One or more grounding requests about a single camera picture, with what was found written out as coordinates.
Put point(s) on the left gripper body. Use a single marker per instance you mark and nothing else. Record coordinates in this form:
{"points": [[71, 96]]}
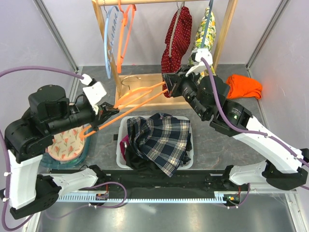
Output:
{"points": [[101, 110]]}

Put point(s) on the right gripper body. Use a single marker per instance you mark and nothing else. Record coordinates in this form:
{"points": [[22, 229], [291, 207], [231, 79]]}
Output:
{"points": [[184, 86]]}

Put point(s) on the orange hanger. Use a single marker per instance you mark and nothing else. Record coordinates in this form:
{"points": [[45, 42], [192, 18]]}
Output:
{"points": [[125, 32], [121, 104]]}

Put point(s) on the magenta pleated skirt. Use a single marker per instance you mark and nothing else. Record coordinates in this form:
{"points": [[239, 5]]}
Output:
{"points": [[123, 145]]}

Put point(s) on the black skirt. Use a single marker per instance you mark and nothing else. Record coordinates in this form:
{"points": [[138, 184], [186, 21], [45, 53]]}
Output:
{"points": [[144, 164]]}

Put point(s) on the navy plaid skirt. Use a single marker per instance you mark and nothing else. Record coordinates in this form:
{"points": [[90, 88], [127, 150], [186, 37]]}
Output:
{"points": [[161, 139]]}

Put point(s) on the light blue hanger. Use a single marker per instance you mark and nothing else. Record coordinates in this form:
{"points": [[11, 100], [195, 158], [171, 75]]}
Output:
{"points": [[109, 37]]}

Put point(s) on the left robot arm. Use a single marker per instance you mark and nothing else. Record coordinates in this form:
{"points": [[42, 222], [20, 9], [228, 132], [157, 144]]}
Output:
{"points": [[26, 140]]}

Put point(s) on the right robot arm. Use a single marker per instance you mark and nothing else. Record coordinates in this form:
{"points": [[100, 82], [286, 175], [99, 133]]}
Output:
{"points": [[283, 164]]}

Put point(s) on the grey hanger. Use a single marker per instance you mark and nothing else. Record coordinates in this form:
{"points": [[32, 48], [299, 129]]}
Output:
{"points": [[174, 26]]}

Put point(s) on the blue-grey hanger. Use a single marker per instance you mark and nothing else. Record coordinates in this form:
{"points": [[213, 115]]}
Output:
{"points": [[207, 23]]}

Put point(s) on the white plastic laundry basket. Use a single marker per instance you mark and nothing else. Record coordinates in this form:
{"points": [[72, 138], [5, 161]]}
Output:
{"points": [[122, 133]]}

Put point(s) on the wooden clothes rack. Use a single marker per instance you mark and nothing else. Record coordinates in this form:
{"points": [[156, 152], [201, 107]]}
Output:
{"points": [[126, 83]]}

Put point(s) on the red polka dot garment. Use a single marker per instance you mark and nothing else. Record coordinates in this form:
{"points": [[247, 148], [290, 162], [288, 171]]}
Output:
{"points": [[181, 42]]}

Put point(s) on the floral tulip cloth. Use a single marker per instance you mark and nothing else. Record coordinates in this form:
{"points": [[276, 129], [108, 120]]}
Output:
{"points": [[67, 145]]}

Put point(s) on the lemon print garment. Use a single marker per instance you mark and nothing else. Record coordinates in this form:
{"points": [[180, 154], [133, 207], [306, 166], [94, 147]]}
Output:
{"points": [[210, 38]]}

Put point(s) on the orange cloth on floor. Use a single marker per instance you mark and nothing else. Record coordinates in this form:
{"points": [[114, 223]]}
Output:
{"points": [[243, 87]]}

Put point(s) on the teal plastic tub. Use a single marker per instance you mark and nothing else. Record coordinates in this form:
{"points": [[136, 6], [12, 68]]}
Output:
{"points": [[48, 162]]}

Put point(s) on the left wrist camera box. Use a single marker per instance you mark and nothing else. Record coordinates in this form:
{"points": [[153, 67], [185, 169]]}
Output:
{"points": [[94, 90]]}

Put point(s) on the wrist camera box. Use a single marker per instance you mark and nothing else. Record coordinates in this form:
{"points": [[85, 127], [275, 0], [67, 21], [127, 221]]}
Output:
{"points": [[94, 90], [202, 58]]}

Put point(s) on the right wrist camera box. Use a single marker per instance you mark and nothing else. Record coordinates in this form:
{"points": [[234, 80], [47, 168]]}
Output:
{"points": [[202, 58]]}

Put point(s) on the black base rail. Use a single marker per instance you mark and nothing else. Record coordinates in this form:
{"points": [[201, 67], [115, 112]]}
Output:
{"points": [[183, 184]]}

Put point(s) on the white slotted cable duct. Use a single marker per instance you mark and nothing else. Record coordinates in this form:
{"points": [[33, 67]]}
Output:
{"points": [[91, 197]]}

